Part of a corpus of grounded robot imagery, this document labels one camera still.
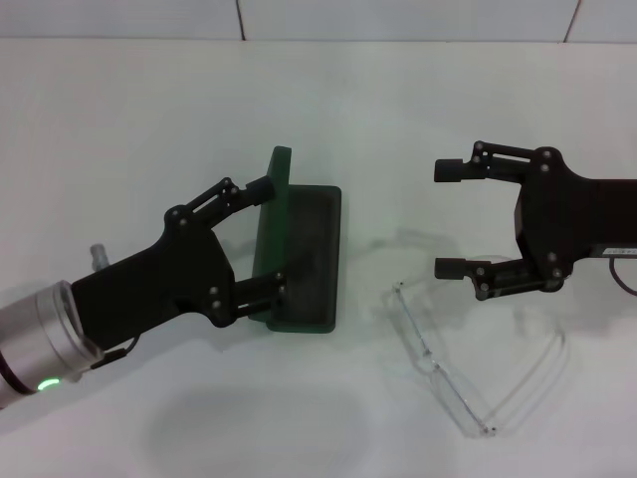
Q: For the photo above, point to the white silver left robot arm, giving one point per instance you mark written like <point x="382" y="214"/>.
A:
<point x="45" y="328"/>

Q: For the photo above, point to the white partition panel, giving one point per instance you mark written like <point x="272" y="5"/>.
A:
<point x="607" y="20"/>
<point x="119" y="17"/>
<point x="398" y="20"/>

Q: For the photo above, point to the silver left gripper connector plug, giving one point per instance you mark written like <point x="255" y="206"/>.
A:
<point x="99" y="256"/>

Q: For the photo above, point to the green glasses case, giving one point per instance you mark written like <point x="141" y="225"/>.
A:
<point x="308" y="249"/>

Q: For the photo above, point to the clear white glasses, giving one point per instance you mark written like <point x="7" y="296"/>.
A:
<point x="413" y="323"/>

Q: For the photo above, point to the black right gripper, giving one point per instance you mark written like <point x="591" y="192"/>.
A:
<point x="572" y="219"/>

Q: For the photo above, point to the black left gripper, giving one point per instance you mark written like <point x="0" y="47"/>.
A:
<point x="149" y="279"/>

